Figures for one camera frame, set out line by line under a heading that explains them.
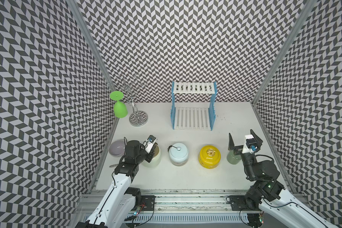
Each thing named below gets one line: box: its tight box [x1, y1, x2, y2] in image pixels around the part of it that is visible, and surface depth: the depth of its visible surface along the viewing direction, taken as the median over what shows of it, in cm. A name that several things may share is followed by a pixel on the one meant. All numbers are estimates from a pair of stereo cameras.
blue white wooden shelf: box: [170, 80, 218, 131], surface depth 110 cm
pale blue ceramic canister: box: [169, 142, 190, 167], surface depth 82 cm
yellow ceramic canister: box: [198, 144, 221, 170], surface depth 83 cm
